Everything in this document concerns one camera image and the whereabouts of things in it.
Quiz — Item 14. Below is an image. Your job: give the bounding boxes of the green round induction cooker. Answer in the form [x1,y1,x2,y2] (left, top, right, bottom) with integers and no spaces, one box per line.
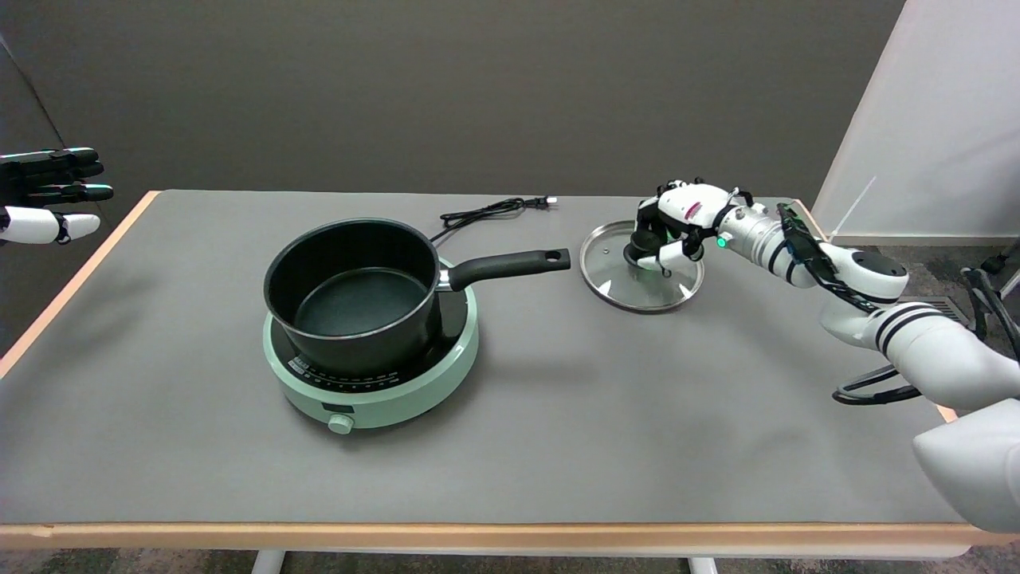
[262,259,481,435]

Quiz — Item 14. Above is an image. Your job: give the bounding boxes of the black forearm cable bundle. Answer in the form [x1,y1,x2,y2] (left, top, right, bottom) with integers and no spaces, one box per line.
[776,202,887,313]

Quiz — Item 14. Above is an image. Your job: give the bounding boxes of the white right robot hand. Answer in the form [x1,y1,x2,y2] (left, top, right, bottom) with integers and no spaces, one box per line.
[635,179,755,273]

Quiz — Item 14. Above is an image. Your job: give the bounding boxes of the black hanging robot cable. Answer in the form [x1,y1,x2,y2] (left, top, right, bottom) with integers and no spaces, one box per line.
[959,267,1020,361]

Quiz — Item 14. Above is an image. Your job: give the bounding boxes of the black power cord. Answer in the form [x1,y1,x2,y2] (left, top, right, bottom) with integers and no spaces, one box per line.
[429,195,559,244]

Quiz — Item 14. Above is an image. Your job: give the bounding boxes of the gray table mat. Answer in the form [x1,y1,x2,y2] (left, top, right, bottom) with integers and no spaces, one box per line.
[0,190,957,525]

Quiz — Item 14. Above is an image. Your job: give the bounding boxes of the glass pot lid black knob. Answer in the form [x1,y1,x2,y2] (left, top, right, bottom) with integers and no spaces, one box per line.
[579,220,705,313]

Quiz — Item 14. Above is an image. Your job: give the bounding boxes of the black saucepan with handle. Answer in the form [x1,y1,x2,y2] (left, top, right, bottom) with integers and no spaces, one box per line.
[264,218,571,377]

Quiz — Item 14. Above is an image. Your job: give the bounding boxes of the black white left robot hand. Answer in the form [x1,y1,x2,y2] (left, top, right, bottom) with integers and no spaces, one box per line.
[0,147,115,246]

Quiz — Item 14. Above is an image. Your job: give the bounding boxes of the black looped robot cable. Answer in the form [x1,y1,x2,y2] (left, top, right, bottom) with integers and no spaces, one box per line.
[832,365,927,406]

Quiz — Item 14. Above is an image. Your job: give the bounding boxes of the office chair base with casters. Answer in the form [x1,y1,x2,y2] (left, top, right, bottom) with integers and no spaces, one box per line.
[980,239,1020,278]

